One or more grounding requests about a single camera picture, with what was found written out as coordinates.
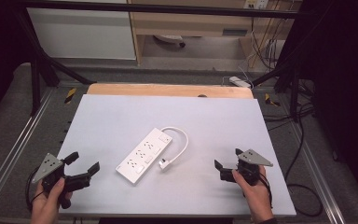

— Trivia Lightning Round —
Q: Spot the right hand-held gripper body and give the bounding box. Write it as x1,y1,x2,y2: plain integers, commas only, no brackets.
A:
219,148,274,187

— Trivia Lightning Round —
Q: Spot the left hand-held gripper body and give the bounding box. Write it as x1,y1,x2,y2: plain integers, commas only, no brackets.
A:
32,152,92,210

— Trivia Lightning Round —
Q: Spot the white floor power strip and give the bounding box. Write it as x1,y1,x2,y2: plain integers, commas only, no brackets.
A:
228,76,253,89

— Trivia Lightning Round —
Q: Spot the black curtain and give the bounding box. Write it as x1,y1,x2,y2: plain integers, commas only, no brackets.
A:
276,0,358,213
0,0,40,129

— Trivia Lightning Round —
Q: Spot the white wall socket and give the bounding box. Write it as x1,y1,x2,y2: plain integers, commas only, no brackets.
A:
242,0,270,10

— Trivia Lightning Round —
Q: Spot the white chair base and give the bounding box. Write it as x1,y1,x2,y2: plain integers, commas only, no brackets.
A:
153,34,187,49

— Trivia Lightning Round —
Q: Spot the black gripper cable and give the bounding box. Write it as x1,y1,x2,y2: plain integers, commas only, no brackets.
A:
258,172,274,209
24,167,45,213

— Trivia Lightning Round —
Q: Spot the white power strip cable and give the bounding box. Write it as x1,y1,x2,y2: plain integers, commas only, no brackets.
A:
159,125,190,165

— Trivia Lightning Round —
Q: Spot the yellow black tape marker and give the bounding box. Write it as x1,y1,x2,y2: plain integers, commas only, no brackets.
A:
63,87,77,105
264,92,282,107

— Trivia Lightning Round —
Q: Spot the hanging cable bundle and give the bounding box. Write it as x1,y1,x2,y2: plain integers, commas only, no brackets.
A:
249,0,296,71

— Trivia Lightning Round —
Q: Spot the white cabinet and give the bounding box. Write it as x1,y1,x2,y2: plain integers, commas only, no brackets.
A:
26,0,137,61

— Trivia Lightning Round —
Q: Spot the wooden table board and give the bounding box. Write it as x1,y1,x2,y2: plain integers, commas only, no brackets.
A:
86,82,255,100

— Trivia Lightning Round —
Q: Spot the person's right hand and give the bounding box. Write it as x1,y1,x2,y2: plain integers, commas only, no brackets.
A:
231,164,275,224

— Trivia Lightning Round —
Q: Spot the black floor cable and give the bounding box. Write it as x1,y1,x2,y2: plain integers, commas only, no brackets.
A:
262,102,324,218

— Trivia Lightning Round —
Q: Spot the person's left hand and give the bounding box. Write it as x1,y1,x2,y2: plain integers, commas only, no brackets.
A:
30,178,75,224

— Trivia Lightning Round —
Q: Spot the white plug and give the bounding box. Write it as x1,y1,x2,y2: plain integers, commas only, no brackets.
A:
158,158,172,172

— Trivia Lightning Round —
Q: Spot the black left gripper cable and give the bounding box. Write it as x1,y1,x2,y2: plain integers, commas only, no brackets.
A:
24,167,45,213

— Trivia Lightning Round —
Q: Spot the aluminium rail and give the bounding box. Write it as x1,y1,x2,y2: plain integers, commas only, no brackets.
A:
0,88,56,213
287,119,347,224

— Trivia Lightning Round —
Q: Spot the black metal frame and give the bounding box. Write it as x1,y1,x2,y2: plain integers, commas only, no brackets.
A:
12,0,316,123

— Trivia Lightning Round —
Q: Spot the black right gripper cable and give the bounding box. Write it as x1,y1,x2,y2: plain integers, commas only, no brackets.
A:
258,172,274,209

